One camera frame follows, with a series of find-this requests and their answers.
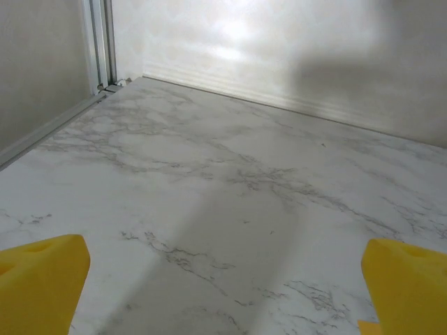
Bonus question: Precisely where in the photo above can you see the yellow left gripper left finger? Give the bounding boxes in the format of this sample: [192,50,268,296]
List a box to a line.
[0,234,92,335]

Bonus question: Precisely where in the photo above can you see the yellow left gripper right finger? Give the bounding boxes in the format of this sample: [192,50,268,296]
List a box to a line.
[361,237,447,335]

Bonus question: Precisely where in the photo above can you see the aluminium table edge rail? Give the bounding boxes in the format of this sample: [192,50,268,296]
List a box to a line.
[0,91,106,172]

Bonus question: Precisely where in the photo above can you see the aluminium frame post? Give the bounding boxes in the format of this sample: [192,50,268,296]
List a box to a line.
[82,0,132,96]

